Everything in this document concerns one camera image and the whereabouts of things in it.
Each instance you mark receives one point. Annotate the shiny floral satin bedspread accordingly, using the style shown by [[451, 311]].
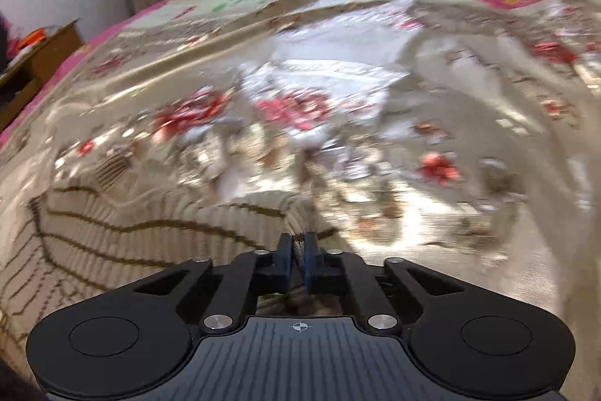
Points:
[[422, 77]]

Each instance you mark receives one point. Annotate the orange object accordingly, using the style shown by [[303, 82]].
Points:
[[33, 38]]

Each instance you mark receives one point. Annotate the beige striped knit sweater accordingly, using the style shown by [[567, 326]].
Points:
[[117, 250]]

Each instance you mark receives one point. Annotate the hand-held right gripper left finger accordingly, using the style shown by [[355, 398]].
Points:
[[284, 262]]

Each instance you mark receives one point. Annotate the wooden nightstand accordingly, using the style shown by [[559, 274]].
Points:
[[51, 53]]

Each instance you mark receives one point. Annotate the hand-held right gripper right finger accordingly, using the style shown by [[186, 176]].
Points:
[[310, 264]]

